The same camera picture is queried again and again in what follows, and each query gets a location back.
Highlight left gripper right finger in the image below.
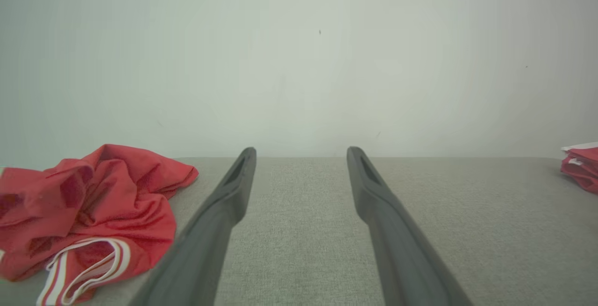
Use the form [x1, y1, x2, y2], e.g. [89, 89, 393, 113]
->
[347, 146, 473, 306]

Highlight red shorts with white stripe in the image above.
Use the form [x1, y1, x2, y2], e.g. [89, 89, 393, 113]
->
[560, 142, 598, 194]

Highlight red basketball jersey white lining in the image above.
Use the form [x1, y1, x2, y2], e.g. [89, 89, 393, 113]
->
[0, 144, 199, 306]

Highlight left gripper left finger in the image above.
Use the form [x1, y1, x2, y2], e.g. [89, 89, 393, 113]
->
[128, 146, 257, 306]

